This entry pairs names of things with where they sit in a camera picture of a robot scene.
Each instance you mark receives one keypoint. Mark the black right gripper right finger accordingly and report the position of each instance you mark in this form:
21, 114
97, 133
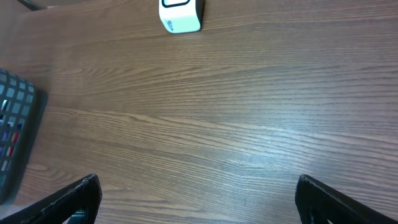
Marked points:
317, 203

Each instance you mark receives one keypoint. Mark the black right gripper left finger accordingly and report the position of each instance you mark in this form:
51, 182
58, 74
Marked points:
76, 203

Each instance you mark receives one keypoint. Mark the white barcode scanner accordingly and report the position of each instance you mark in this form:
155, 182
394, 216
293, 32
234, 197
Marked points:
181, 16

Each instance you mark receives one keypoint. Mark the grey plastic mesh basket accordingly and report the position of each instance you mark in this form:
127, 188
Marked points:
22, 108

